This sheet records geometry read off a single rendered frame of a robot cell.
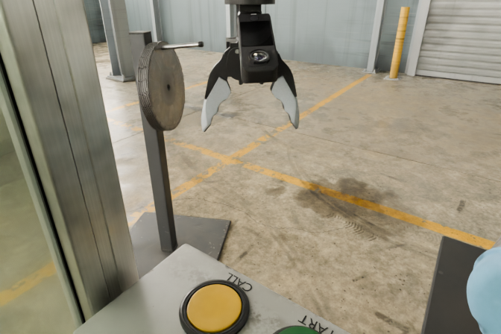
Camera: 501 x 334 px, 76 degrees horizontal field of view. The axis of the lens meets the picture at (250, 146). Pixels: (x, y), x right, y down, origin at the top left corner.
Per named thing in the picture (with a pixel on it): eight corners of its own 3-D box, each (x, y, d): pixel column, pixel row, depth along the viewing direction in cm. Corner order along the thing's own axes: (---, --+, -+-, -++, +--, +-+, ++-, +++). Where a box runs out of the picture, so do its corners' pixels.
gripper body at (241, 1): (270, 73, 54) (271, -5, 49) (277, 85, 47) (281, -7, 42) (224, 74, 54) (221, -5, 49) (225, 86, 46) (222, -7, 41)
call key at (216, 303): (177, 330, 24) (174, 312, 23) (212, 293, 27) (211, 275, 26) (218, 361, 22) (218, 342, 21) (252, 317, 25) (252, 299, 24)
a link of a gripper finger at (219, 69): (222, 107, 50) (255, 61, 48) (222, 111, 49) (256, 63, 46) (197, 90, 49) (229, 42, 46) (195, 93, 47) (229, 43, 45)
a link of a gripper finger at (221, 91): (206, 121, 55) (236, 77, 53) (204, 135, 50) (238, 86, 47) (190, 112, 54) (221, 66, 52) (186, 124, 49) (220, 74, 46)
